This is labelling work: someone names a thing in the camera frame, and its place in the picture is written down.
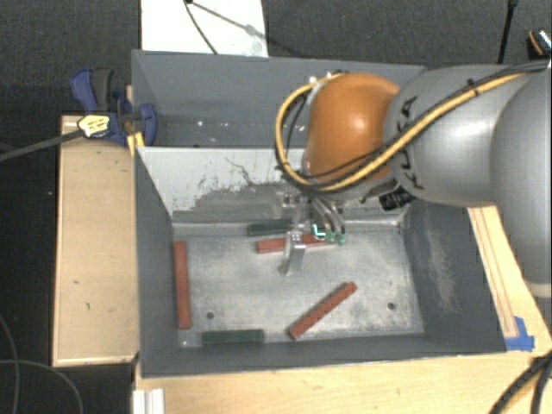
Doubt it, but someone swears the black cylinder on white bracket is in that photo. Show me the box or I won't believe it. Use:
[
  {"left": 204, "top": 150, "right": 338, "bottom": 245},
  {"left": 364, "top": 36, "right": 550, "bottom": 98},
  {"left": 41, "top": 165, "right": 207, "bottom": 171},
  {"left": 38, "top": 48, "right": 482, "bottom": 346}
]
[{"left": 361, "top": 187, "right": 417, "bottom": 212}]

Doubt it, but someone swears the dark green flat block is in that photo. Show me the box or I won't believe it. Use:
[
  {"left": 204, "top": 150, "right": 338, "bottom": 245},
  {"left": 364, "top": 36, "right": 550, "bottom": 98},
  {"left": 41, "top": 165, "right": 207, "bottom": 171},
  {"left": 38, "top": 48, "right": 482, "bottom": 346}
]
[
  {"left": 246, "top": 218, "right": 295, "bottom": 238},
  {"left": 200, "top": 328, "right": 266, "bottom": 348}
]

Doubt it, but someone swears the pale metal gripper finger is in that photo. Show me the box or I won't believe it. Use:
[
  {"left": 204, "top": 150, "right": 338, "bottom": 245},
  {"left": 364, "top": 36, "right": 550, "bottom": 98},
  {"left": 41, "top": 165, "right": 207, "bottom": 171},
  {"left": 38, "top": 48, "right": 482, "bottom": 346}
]
[
  {"left": 277, "top": 235, "right": 294, "bottom": 277},
  {"left": 292, "top": 243, "right": 308, "bottom": 273}
]

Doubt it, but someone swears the grey metal bin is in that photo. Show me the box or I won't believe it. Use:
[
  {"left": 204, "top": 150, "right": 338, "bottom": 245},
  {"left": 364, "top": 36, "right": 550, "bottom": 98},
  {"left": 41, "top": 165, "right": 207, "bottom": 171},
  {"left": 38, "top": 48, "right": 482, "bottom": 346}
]
[{"left": 130, "top": 48, "right": 508, "bottom": 380}]

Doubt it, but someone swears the pale wood board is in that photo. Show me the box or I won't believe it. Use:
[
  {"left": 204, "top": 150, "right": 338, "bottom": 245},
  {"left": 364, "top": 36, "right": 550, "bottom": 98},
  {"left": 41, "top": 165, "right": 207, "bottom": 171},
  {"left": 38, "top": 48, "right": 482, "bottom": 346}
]
[{"left": 51, "top": 114, "right": 141, "bottom": 368}]

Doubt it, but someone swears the red-brown flat block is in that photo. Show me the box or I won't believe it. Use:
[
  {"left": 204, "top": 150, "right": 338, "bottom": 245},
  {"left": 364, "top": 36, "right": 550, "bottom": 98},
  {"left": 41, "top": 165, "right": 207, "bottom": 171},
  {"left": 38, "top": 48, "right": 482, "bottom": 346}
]
[
  {"left": 172, "top": 240, "right": 193, "bottom": 331},
  {"left": 287, "top": 280, "right": 359, "bottom": 342},
  {"left": 254, "top": 234, "right": 323, "bottom": 255}
]

